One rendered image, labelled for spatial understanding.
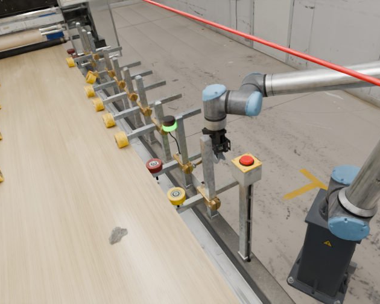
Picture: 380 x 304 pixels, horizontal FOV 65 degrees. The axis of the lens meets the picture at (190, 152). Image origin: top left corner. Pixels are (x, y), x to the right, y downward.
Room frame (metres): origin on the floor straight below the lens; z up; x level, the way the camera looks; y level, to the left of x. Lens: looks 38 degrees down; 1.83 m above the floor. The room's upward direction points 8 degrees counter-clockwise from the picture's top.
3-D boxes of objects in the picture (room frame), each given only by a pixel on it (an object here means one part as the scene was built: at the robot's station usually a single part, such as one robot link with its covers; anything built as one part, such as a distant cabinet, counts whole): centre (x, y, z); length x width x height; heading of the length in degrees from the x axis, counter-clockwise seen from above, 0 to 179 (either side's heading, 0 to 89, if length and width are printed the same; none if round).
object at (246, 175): (0.71, -0.17, 1.18); 0.07 x 0.07 x 0.08; 24
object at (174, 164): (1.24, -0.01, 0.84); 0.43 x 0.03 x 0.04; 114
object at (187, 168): (1.19, 0.05, 0.85); 0.14 x 0.06 x 0.05; 24
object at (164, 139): (1.40, 0.14, 0.87); 0.04 x 0.04 x 0.48; 24
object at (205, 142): (0.95, -0.07, 0.93); 0.04 x 0.04 x 0.48; 24
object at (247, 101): (0.98, -0.23, 1.28); 0.12 x 0.12 x 0.09; 65
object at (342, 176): (0.93, -0.70, 0.79); 0.17 x 0.15 x 0.18; 155
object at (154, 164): (1.15, 0.19, 0.85); 0.08 x 0.08 x 0.11
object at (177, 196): (0.92, 0.08, 0.85); 0.08 x 0.08 x 0.11
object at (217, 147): (1.02, -0.12, 1.10); 0.09 x 0.08 x 0.12; 24
